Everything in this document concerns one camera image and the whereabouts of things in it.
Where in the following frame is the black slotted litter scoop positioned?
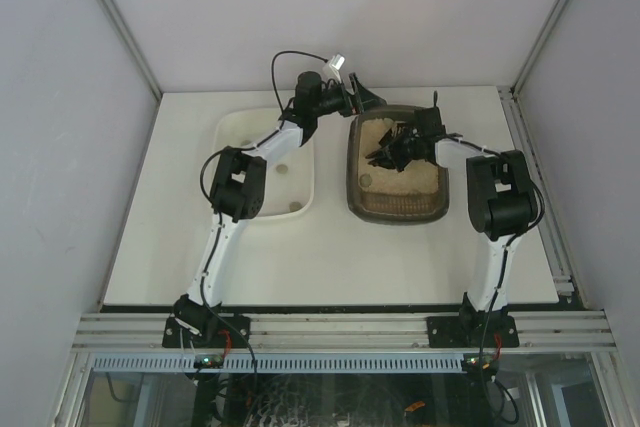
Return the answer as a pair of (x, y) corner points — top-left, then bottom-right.
(365, 123), (412, 172)

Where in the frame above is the dark translucent litter box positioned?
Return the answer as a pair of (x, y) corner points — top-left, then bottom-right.
(346, 105), (449, 224)

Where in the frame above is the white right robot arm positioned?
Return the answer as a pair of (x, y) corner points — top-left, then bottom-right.
(379, 107), (544, 348)

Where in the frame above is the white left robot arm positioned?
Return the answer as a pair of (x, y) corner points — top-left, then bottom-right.
(166, 71), (387, 345)

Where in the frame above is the beige pellet litter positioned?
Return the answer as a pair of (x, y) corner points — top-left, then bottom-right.
(357, 118), (439, 196)

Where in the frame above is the green clump lower left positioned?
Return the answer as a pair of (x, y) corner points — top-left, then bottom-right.
(360, 174), (372, 187)

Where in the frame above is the white plastic bin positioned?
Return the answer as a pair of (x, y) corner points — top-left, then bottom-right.
(213, 106), (315, 221)

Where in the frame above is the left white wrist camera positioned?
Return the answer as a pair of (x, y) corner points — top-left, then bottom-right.
(322, 53), (345, 83)

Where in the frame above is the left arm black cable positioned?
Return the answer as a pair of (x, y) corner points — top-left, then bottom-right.
(198, 50), (334, 298)

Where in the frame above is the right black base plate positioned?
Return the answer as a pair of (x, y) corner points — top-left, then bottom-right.
(426, 315), (520, 348)

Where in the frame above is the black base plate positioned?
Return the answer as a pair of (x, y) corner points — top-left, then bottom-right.
(161, 315), (251, 349)
(426, 315), (520, 348)

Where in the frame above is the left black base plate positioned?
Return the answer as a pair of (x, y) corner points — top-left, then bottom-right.
(161, 315), (251, 349)

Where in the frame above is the grey slotted cable duct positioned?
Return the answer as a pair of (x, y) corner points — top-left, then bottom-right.
(93, 353), (465, 374)

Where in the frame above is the aluminium mounting rail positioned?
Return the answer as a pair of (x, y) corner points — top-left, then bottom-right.
(72, 311), (616, 353)

